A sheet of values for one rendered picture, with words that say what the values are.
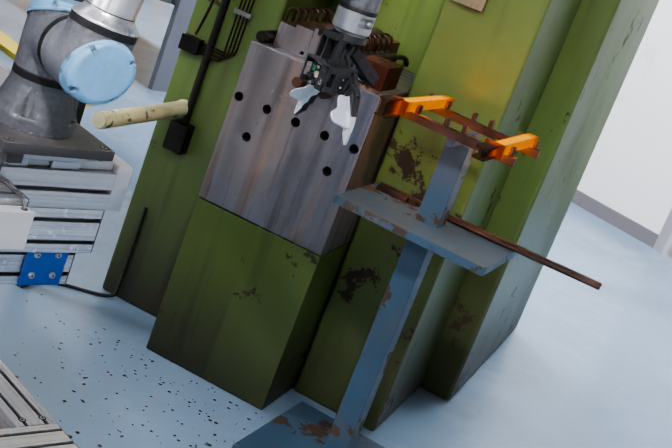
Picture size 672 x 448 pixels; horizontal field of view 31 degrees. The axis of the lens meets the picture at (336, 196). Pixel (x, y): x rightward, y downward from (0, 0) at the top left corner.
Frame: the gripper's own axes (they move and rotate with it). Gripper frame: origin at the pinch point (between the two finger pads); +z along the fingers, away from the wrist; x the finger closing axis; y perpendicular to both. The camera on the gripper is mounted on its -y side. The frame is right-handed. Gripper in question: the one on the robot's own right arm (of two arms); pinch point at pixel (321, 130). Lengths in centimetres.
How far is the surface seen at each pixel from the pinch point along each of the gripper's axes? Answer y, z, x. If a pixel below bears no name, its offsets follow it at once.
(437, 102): -60, -3, -23
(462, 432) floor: -121, 93, -17
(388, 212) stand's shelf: -49, 24, -17
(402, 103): -38.8, -3.5, -15.9
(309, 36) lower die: -52, -4, -64
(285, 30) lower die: -49, -3, -70
